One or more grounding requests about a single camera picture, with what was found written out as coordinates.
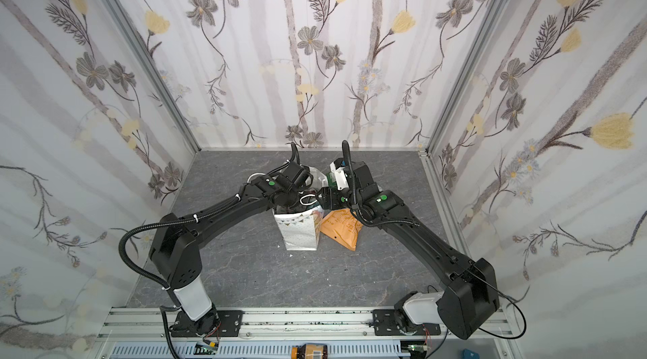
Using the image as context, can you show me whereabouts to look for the orange paper snack packet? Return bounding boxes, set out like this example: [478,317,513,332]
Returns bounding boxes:
[321,208,363,251]

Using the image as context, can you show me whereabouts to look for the white paper bag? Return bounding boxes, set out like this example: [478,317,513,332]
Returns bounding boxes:
[247,166,330,252]

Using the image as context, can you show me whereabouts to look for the green snack packet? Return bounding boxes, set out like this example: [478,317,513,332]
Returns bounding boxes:
[327,170,347,190]

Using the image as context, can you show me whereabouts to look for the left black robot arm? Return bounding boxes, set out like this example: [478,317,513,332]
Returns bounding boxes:
[118,143,310,358]

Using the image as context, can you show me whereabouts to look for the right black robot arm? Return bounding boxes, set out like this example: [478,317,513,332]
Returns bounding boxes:
[317,140,523,340]

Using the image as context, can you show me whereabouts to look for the yellow black connector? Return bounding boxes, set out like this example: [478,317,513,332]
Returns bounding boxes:
[291,343,329,359]

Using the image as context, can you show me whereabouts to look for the blue object bottom right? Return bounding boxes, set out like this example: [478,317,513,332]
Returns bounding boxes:
[461,349,480,359]

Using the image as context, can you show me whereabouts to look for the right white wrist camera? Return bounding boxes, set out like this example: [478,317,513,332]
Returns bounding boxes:
[329,157,353,191]

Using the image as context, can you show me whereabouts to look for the white slotted cable duct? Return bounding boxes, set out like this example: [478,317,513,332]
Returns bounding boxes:
[104,340,410,358]

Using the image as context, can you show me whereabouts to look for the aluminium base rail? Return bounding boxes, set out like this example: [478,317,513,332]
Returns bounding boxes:
[98,305,517,346]

